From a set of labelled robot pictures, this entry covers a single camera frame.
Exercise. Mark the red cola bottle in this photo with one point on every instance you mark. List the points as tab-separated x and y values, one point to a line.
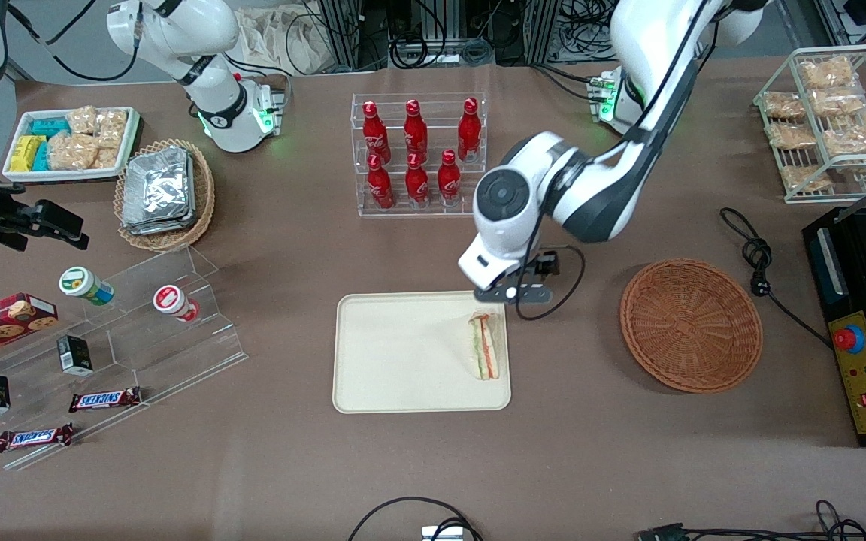
380	186
374	135
416	182
469	131
449	180
416	131

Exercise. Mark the beige cloth bag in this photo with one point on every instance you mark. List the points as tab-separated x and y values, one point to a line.
283	37

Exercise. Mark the black table appliance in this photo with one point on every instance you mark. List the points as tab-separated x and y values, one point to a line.
865	248

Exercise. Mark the red tartan cookie box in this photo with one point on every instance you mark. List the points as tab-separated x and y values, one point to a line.
1	323

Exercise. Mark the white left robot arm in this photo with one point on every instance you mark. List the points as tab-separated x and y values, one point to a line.
591	195

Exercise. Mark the aluminium frame post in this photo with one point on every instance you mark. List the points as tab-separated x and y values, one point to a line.
546	30
343	30

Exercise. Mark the white rectangular snack bin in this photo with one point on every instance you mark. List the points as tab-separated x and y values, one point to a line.
65	175

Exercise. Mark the clear bagged pastry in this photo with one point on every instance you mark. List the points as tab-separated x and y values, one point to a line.
790	135
782	105
839	101
805	178
824	73
854	139

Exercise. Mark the clear rice cracker bag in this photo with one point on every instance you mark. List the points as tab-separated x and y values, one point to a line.
71	152
82	120
111	126
107	158

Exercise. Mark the green sunflower lid cup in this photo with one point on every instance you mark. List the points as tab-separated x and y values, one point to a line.
76	282

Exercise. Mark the yellow snack pack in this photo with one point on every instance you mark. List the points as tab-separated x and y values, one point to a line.
25	152

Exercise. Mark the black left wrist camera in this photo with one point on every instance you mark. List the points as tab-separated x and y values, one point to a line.
546	264

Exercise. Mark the cream plastic serving tray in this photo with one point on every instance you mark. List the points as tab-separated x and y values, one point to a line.
403	353

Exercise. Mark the red lid yogurt cup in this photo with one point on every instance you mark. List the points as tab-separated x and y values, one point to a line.
170	299

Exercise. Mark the brown round wicker basket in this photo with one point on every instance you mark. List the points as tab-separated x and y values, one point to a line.
692	327

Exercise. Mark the silver foil packet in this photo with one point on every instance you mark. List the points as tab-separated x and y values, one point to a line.
158	184
155	228

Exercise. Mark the small silver device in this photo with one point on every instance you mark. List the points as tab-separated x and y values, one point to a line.
442	534

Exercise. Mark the light tan wicker basket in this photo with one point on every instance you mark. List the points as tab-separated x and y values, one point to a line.
204	195

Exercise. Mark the Snickers chocolate bar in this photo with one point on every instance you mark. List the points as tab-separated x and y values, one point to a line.
34	438
104	400

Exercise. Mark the teal snack pack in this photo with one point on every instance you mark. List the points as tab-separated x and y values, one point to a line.
49	126
41	156

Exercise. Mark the clear acrylic bottle rack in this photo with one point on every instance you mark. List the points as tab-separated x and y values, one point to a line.
433	210

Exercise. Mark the triangle sandwich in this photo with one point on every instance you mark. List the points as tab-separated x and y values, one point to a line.
484	349

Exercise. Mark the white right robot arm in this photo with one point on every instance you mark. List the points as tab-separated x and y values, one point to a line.
177	30

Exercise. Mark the clear acrylic stepped shelf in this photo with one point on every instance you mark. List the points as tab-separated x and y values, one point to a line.
147	353

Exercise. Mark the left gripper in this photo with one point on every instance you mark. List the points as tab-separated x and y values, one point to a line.
546	265

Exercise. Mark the red emergency stop button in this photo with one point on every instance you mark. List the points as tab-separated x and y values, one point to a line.
849	340

